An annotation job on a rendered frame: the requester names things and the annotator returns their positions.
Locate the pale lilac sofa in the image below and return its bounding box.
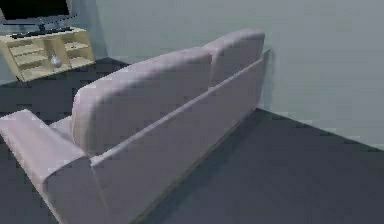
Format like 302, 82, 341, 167
0, 28, 272, 224

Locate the small grey vase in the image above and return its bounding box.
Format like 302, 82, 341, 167
49, 53, 63, 69

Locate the cream wooden television stand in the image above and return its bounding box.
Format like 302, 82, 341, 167
0, 27, 96, 83

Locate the black television set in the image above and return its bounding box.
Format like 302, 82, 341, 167
0, 0, 78, 40

